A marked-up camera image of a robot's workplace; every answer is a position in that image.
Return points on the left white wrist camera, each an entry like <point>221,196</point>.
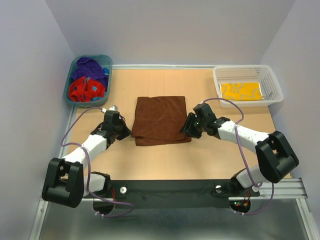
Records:
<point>112,108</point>

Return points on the yellow grey duck towel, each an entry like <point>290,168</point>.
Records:
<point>241,91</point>

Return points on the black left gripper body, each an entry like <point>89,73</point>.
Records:
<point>121,130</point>

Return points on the brown towel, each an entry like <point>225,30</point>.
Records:
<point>158,121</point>

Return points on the teal plastic bin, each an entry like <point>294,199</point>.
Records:
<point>104,61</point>

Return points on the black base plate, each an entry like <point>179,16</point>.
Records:
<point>178,194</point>

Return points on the aluminium rail frame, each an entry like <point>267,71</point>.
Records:
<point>204,158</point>

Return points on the red towel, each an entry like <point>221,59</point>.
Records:
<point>86,90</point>

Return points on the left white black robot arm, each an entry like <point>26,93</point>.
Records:
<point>69,179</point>

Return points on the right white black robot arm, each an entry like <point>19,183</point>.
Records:
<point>274,153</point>

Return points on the purple towel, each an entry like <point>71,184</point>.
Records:
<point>89,68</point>

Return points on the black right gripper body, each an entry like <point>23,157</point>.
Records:
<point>194,126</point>

